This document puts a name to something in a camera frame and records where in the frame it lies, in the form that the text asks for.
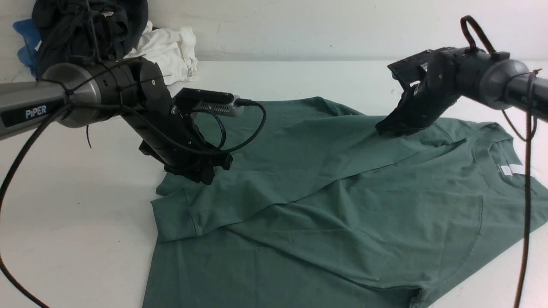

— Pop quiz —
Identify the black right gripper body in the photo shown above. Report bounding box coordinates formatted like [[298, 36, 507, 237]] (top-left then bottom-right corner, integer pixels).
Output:
[[387, 83, 460, 133]]

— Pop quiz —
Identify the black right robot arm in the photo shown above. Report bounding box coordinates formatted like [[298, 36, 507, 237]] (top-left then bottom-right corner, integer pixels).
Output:
[[376, 47, 548, 136]]

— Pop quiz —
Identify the green long-sleeved shirt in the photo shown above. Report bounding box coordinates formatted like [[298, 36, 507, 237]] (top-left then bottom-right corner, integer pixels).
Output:
[[142, 97, 525, 308]]

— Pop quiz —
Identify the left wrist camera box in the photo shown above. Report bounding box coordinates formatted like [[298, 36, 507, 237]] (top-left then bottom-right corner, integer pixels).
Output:
[[173, 88, 244, 117]]

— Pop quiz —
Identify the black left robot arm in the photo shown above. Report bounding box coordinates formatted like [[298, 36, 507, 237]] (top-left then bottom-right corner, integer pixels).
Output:
[[0, 58, 236, 184]]

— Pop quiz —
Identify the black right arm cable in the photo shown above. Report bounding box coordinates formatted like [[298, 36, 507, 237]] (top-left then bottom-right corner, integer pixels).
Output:
[[460, 15, 542, 308]]

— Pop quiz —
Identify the black crumpled garment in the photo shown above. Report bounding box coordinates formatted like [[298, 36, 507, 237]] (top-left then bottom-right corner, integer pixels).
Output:
[[32, 0, 149, 76]]

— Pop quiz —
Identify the white crumpled shirt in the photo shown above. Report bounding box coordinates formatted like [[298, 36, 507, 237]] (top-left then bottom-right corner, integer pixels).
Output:
[[125, 21, 198, 85]]

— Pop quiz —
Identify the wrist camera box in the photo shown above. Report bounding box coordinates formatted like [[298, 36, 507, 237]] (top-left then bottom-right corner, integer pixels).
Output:
[[173, 88, 244, 117], [387, 47, 454, 90]]

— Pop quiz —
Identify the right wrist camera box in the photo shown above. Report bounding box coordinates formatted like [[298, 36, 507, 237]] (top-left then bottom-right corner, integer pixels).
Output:
[[387, 47, 454, 90]]

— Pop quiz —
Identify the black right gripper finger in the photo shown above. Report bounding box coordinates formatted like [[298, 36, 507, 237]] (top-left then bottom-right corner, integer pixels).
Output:
[[375, 115, 402, 136]]

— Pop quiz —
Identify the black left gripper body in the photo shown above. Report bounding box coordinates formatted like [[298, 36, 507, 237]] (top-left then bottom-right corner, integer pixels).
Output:
[[139, 142, 233, 185]]

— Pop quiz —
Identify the blue crumpled garment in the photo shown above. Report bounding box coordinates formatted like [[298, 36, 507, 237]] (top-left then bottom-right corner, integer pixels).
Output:
[[12, 19, 41, 77]]

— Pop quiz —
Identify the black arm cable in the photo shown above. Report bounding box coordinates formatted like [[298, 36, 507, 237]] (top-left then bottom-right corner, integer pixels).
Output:
[[460, 15, 542, 308], [0, 99, 267, 308]]

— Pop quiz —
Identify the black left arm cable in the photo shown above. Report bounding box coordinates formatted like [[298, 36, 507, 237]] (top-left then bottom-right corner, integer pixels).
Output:
[[0, 99, 267, 308]]

